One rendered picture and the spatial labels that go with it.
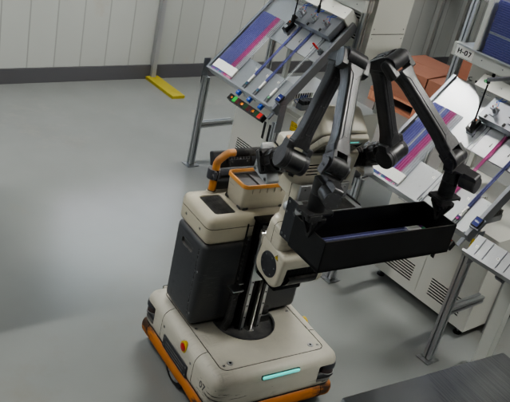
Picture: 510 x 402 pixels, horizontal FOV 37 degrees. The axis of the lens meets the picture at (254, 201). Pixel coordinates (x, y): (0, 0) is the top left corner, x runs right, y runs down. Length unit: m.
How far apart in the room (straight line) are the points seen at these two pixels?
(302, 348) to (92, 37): 3.75
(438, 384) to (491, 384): 0.19
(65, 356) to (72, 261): 0.75
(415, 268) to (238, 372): 1.53
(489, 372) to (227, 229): 1.11
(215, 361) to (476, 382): 1.07
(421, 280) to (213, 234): 1.61
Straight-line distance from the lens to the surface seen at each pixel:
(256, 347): 3.23
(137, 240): 4.30
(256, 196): 3.07
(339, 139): 2.32
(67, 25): 6.23
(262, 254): 2.95
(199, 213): 3.02
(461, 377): 2.56
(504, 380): 2.64
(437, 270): 4.19
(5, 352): 3.48
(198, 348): 3.16
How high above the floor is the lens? 2.24
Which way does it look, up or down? 27 degrees down
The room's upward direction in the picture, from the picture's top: 13 degrees clockwise
